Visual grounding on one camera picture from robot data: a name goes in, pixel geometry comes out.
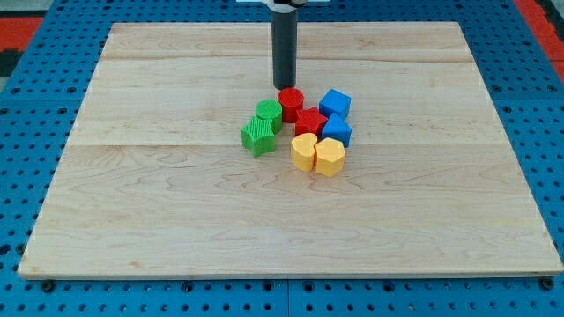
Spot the yellow heart block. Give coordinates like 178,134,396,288
291,133,318,172

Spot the blue cube block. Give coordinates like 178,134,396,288
319,89,352,120

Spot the red star block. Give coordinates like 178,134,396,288
294,107,328,136

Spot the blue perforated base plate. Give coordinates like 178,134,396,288
1,1,563,316

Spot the green star block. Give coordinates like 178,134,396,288
241,116,275,158

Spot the yellow pentagon block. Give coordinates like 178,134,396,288
315,137,345,177

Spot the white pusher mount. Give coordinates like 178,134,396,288
236,0,330,12

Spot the red cylinder block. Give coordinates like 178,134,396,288
278,87,304,123

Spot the green cylinder block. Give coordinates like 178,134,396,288
256,99,283,134

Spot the light wooden board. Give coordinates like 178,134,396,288
18,22,563,280

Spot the blue triangle block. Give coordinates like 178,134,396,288
322,114,353,148

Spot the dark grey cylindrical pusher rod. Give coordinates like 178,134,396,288
271,11,298,90

